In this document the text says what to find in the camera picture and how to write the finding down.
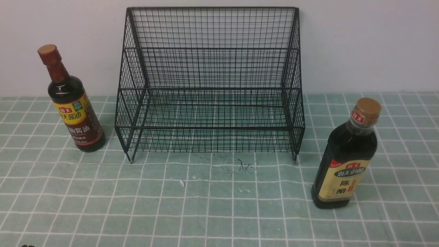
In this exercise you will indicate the vinegar bottle gold cap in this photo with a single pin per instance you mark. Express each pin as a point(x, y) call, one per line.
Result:
point(348, 152)

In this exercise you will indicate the soy sauce bottle red cap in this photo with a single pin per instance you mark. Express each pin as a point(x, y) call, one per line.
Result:
point(72, 103)

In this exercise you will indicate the green checkered tablecloth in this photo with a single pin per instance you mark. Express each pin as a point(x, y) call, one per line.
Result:
point(54, 195)

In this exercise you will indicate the black wire mesh shelf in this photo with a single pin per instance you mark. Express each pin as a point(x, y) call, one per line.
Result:
point(210, 80)

